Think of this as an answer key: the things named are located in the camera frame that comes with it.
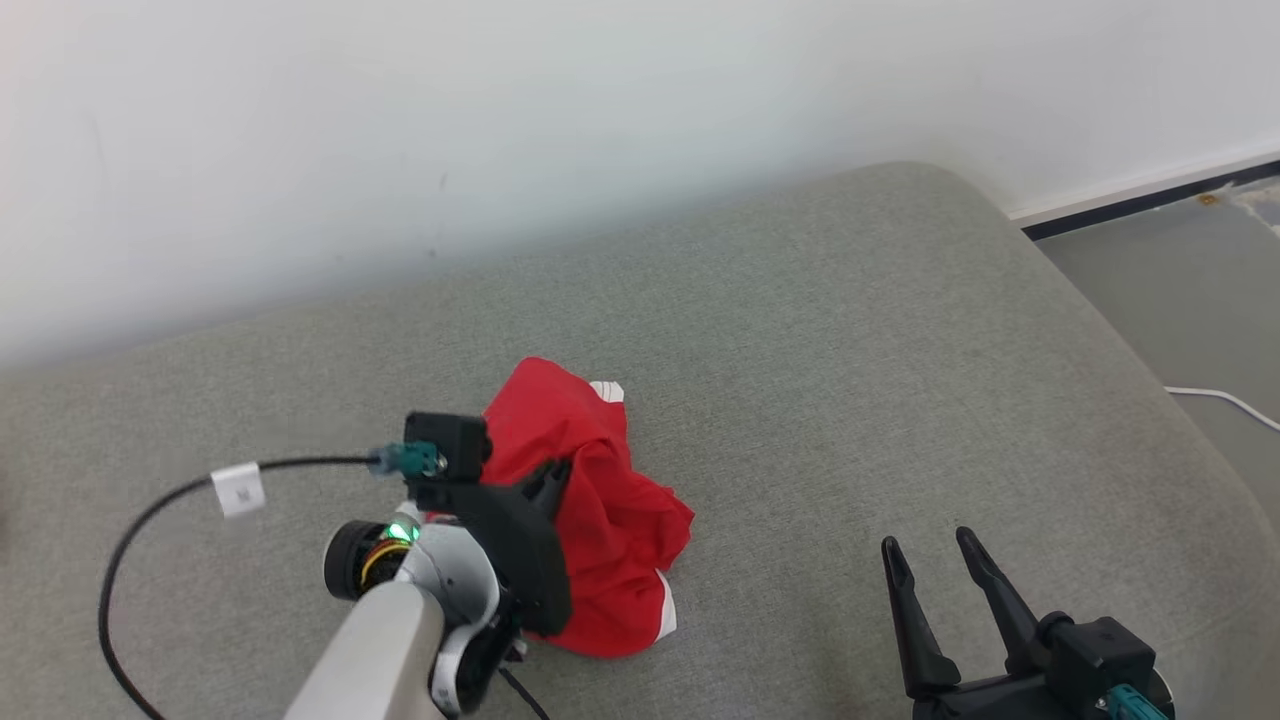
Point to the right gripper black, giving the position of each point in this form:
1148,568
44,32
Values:
1000,700

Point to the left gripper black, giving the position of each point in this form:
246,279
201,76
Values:
525,560

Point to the grey fabric sofa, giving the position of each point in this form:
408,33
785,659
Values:
800,400

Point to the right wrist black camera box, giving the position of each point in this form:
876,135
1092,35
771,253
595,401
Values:
1095,655

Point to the white baseboard moulding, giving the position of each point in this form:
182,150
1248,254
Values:
1120,188

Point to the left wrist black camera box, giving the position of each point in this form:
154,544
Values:
450,445

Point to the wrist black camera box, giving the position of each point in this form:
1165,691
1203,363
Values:
450,445
1095,655

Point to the red shorts white trim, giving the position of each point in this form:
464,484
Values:
620,520

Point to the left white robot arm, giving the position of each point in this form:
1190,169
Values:
380,650

